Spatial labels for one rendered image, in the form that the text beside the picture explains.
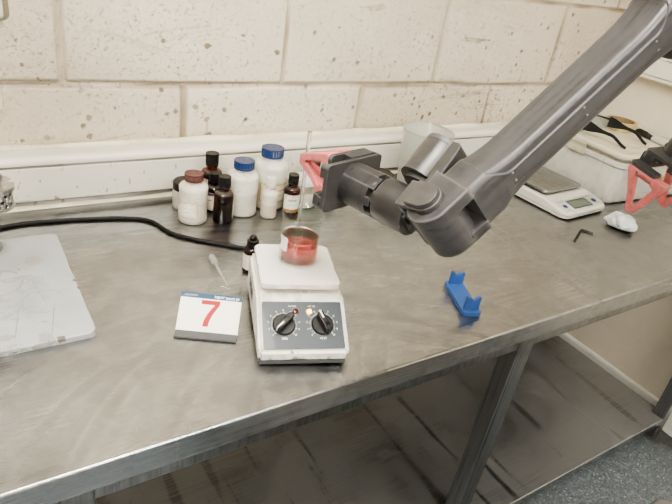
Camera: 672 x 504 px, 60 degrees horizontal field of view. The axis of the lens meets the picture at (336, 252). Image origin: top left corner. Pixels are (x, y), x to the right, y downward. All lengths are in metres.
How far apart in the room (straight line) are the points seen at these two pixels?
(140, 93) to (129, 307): 0.48
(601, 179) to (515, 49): 0.43
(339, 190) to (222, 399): 0.31
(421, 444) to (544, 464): 0.35
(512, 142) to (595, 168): 1.09
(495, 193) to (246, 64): 0.77
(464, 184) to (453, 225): 0.05
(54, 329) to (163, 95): 0.56
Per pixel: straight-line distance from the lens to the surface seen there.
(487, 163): 0.67
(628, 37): 0.75
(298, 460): 1.62
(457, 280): 1.10
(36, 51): 1.19
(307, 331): 0.84
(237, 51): 1.29
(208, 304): 0.90
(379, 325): 0.95
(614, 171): 1.73
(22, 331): 0.90
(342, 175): 0.75
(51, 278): 1.01
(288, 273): 0.88
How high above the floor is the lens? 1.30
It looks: 29 degrees down
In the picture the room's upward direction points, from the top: 10 degrees clockwise
